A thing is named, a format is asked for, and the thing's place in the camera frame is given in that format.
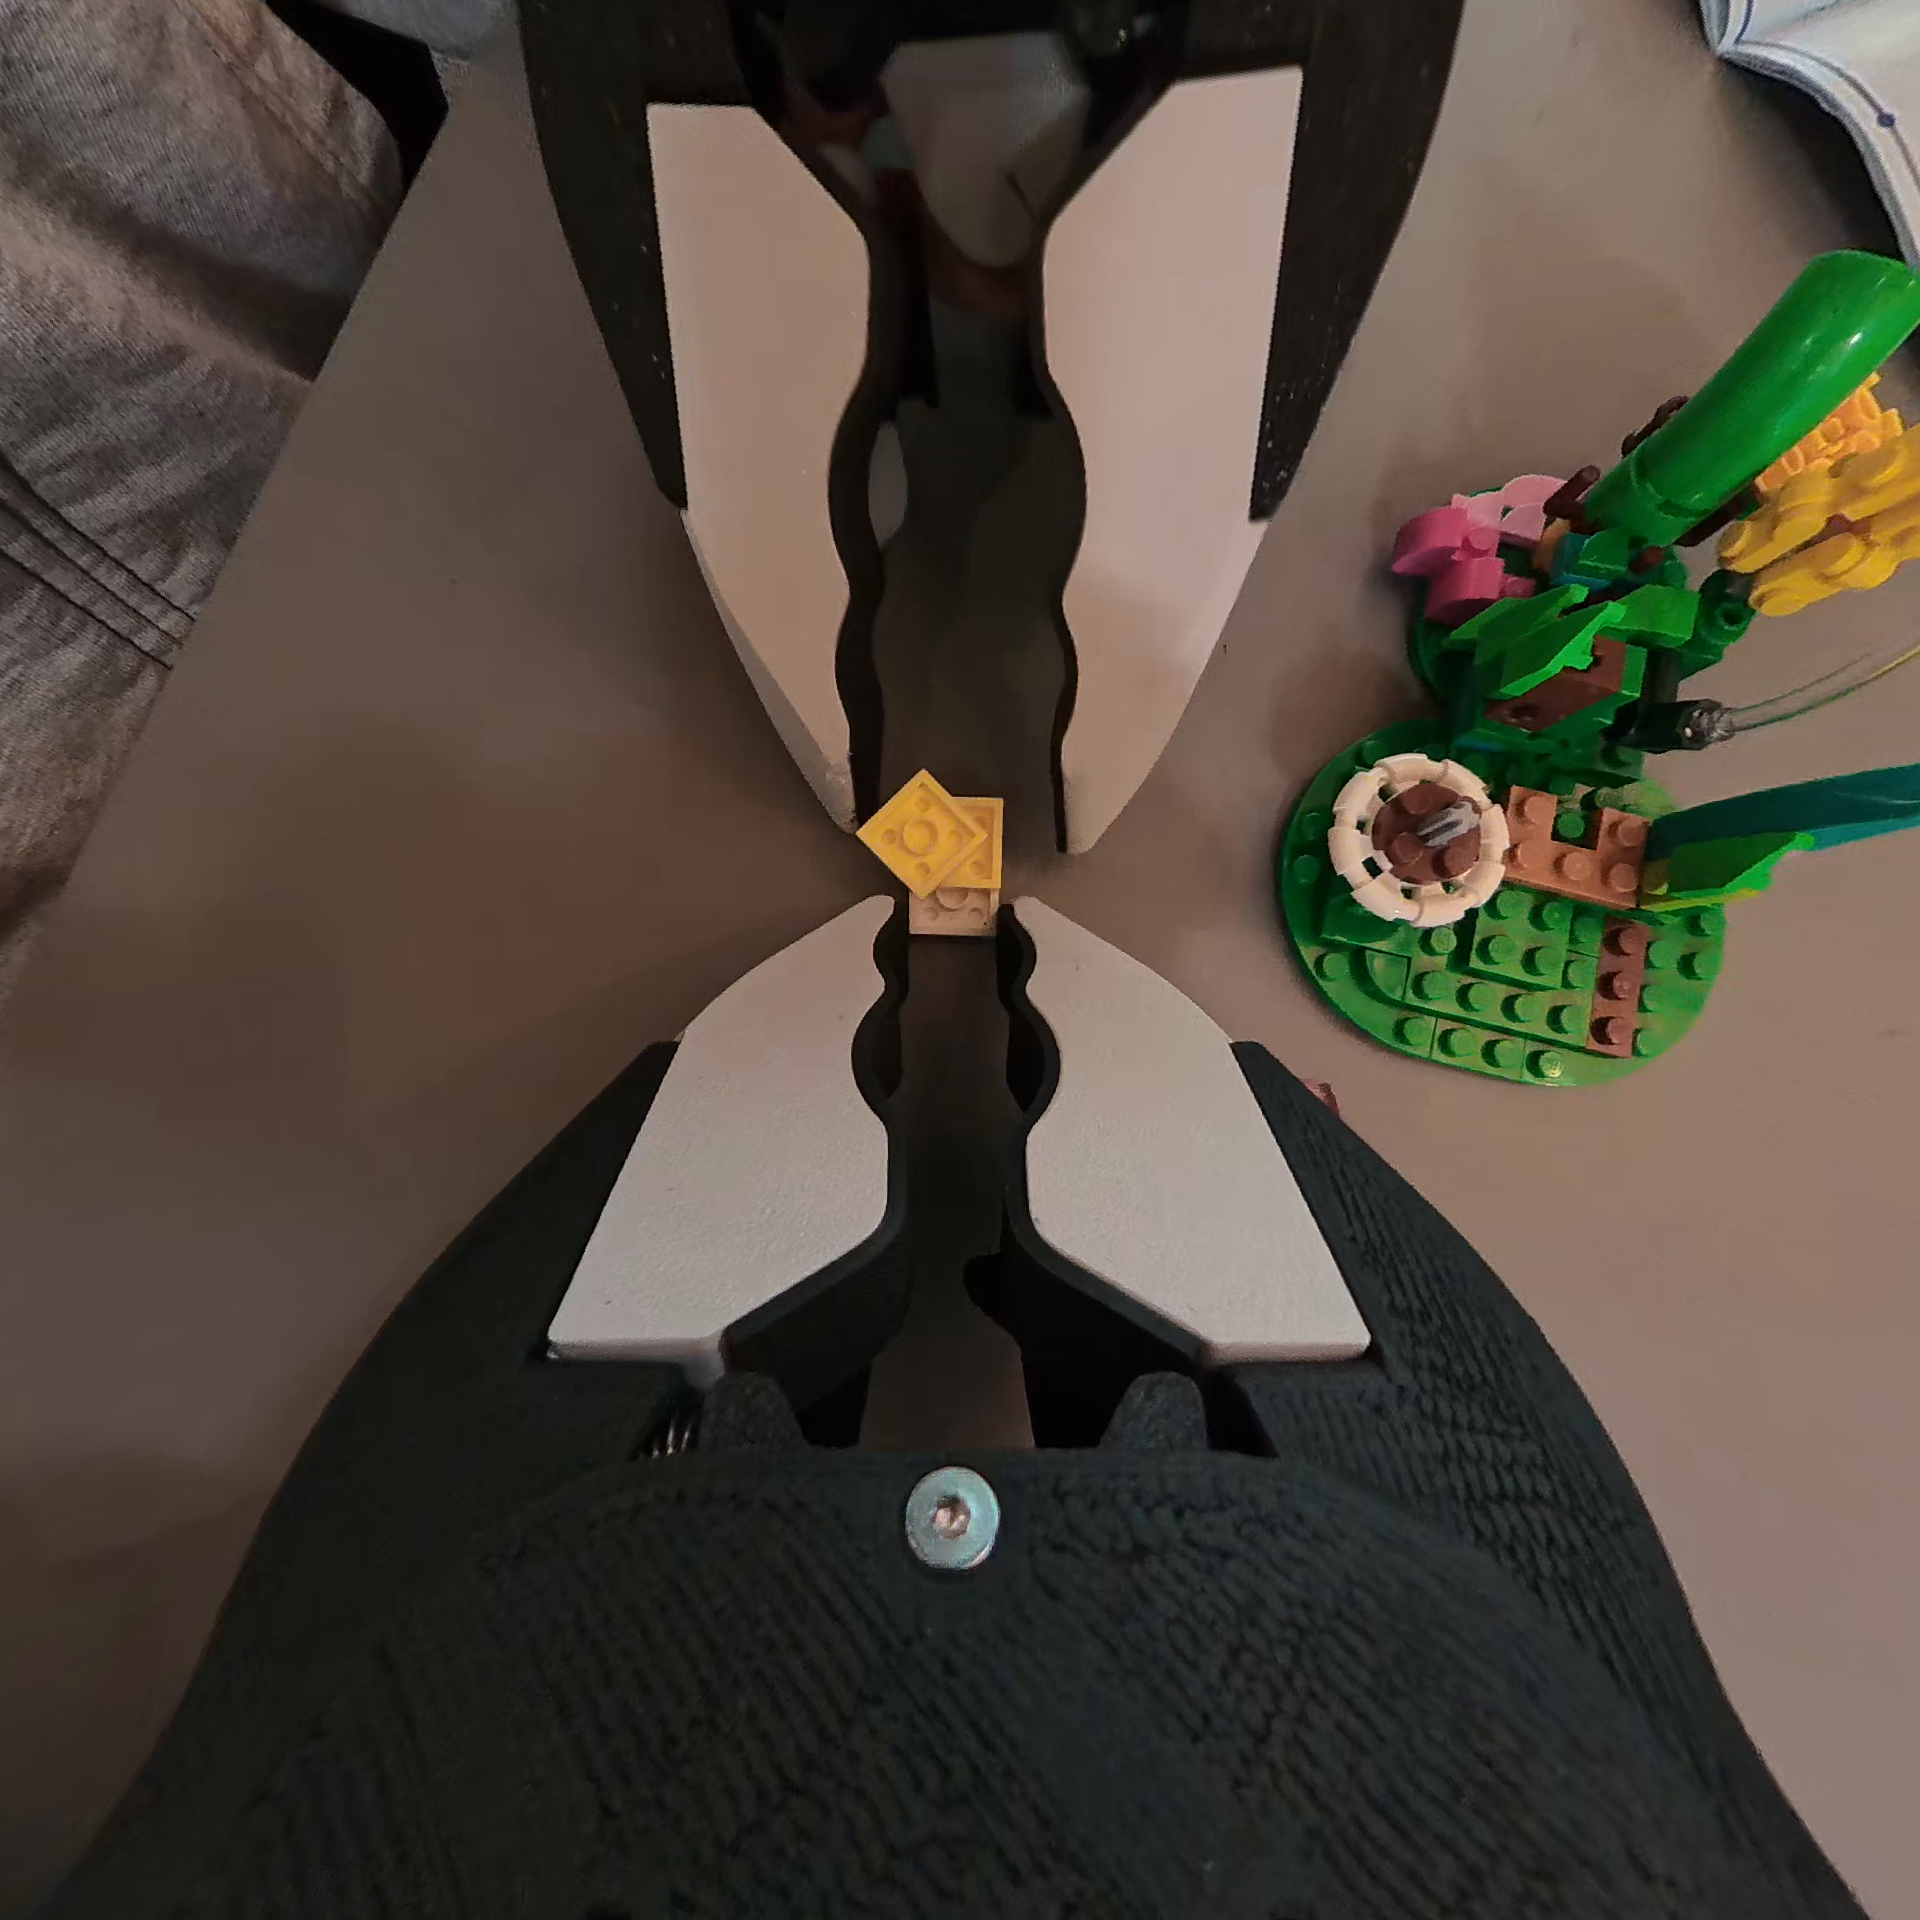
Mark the white instruction booklet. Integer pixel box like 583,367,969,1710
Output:
1703,0,1920,264

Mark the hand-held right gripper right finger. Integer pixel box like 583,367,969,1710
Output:
997,896,1377,1369

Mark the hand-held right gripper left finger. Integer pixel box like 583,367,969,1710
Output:
546,896,914,1369

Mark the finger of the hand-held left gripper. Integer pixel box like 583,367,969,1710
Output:
645,103,904,827
1031,65,1307,857

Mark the person's grey hoodie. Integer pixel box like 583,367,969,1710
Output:
0,0,444,999

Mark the green lego plant model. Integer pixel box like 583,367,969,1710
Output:
1279,252,1920,1087

